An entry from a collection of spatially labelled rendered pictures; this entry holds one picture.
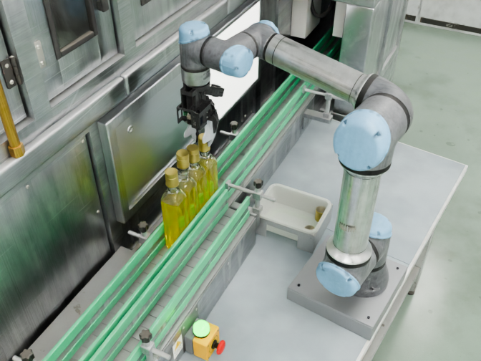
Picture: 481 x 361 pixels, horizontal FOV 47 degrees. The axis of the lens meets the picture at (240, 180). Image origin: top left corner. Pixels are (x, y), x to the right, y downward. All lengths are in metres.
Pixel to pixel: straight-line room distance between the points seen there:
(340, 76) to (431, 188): 0.92
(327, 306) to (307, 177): 0.64
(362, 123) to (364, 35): 1.13
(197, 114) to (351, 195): 0.45
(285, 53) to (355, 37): 0.92
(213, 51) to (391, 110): 0.44
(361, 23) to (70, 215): 1.34
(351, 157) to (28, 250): 0.76
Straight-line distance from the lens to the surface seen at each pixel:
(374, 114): 1.19
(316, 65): 1.36
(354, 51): 2.31
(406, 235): 1.95
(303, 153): 2.22
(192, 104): 1.48
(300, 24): 2.49
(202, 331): 1.51
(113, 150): 1.45
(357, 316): 1.61
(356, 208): 1.31
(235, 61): 1.32
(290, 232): 1.80
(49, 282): 1.51
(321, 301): 1.64
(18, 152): 1.21
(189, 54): 1.40
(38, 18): 1.24
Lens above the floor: 2.09
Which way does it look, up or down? 40 degrees down
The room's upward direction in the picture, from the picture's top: straight up
